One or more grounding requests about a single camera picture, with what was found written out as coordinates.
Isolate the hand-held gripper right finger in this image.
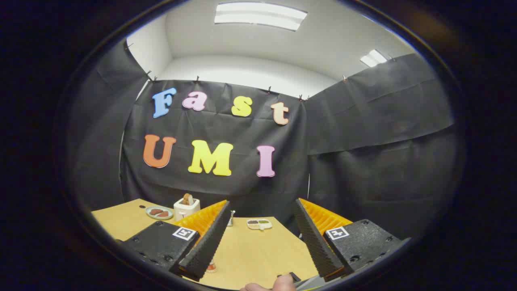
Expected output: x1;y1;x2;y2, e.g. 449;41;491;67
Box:
292;198;412;283

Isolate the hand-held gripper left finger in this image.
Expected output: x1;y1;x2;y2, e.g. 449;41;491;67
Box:
121;200;231;282

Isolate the white toaster with toast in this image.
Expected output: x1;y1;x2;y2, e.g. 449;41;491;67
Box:
174;193;201;221

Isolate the wooden table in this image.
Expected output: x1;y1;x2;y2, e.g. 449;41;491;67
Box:
91;198;319;290

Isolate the white divided dish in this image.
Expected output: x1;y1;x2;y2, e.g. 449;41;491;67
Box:
247;219;273;231

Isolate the small plate with brown food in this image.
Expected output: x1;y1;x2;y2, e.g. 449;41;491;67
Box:
145;206;174;220

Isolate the black backdrop cloth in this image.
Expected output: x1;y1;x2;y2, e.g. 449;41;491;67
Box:
67;40;459;239

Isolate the small ceiling light panel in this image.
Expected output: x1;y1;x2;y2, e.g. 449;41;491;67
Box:
360;49;387;67

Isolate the large ceiling light panel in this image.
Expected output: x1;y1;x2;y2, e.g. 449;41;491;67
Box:
214;2;308;32

